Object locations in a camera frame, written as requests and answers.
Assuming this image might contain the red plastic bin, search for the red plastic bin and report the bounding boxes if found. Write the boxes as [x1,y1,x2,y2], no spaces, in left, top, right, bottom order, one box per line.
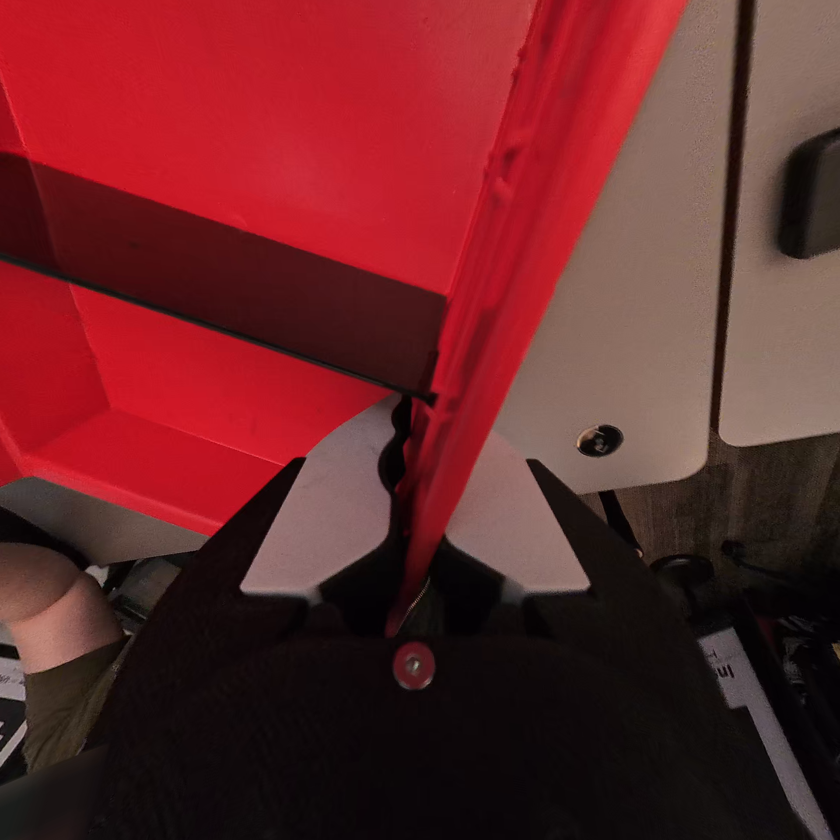
[0,0,690,641]

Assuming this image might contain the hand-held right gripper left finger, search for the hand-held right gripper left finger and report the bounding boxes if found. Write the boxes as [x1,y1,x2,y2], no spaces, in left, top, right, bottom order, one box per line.
[240,394,413,603]

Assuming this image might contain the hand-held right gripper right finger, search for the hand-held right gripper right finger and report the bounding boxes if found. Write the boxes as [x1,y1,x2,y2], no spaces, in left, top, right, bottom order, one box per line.
[453,432,592,605]

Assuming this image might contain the black foam pad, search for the black foam pad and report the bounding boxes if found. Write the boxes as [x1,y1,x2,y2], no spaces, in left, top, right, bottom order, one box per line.
[777,128,840,260]

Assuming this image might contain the black bin divider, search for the black bin divider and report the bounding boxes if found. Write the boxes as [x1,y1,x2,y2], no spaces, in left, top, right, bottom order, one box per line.
[0,152,448,404]

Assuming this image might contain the printed paper sheet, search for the printed paper sheet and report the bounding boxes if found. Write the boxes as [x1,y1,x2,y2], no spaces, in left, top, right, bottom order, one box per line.
[699,630,831,837]

